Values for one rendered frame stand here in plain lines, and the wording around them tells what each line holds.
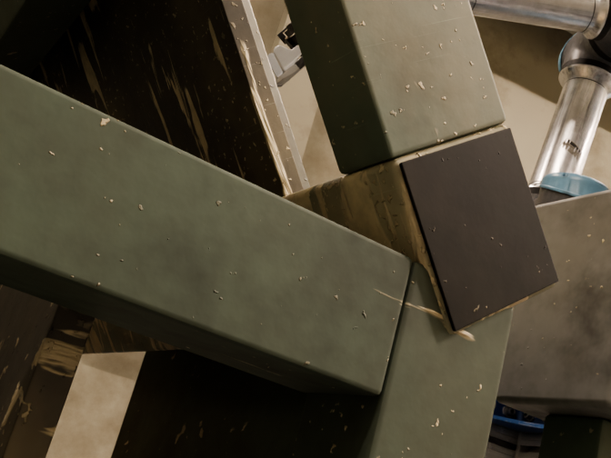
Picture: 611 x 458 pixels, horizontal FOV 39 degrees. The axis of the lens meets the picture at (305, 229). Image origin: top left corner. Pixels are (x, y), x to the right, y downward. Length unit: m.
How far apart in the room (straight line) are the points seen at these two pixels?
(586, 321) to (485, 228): 0.15
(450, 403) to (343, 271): 0.11
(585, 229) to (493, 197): 0.16
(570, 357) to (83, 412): 3.46
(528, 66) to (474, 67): 4.90
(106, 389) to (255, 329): 3.58
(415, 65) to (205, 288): 0.21
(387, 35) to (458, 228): 0.13
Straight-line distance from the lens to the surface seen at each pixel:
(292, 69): 1.54
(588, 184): 1.47
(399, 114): 0.55
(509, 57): 5.44
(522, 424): 1.24
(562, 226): 0.75
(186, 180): 0.47
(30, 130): 0.45
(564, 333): 0.70
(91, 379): 4.04
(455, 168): 0.57
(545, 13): 1.63
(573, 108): 1.71
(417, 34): 0.58
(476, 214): 0.57
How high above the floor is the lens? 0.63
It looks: 18 degrees up
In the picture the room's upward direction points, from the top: 16 degrees clockwise
